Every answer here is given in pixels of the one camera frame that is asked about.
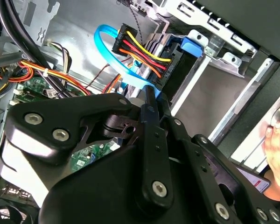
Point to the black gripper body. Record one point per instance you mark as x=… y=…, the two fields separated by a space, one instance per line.
x=102 y=191

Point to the hard disk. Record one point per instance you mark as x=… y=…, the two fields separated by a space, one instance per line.
x=191 y=46

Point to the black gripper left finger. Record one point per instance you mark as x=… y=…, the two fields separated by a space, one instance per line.
x=49 y=116

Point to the person's hand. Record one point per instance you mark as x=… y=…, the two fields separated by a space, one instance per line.
x=278 y=158

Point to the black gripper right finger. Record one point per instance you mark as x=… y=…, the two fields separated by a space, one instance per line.
x=212 y=168

